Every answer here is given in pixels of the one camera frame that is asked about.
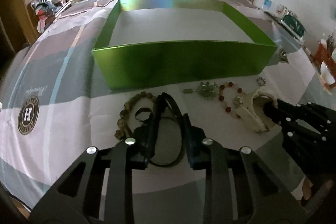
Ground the white translucent bead bracelet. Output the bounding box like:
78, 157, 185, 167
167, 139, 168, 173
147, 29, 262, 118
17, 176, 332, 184
235, 90, 279, 133

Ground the thin metal bangle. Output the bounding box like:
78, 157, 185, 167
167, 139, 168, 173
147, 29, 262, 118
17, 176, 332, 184
150, 117, 185, 168

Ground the small dark ring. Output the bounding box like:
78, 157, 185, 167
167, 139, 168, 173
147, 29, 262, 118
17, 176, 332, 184
134, 107, 153, 122

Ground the operator hand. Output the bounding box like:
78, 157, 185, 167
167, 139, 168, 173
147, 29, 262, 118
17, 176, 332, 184
302, 177, 334, 200

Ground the white bowl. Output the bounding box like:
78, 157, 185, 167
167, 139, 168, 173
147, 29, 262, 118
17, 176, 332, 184
320, 61, 335, 85

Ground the red orange box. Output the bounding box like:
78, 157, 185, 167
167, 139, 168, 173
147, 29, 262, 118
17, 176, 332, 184
313, 39, 335, 94

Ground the green stone pendant charm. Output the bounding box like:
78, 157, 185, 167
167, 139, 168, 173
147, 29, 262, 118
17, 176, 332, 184
183, 82, 219, 99

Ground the dark green box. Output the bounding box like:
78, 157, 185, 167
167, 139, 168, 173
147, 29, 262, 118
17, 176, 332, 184
280, 14, 306, 41

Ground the patterned grey white tablecloth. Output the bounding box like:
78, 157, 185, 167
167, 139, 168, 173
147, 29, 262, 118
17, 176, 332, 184
1, 0, 335, 223

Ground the green cardboard box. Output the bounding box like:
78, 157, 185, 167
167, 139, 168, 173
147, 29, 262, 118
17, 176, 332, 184
92, 0, 277, 90

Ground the clutter pile of bags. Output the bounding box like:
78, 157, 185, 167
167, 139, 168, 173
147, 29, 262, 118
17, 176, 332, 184
30, 0, 63, 34

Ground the red pink bead bracelet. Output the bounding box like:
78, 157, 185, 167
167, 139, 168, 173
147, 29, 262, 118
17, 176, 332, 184
218, 81, 247, 119

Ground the brown wooden bead bracelet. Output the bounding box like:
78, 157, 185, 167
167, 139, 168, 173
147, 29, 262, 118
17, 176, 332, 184
114, 91, 158, 140

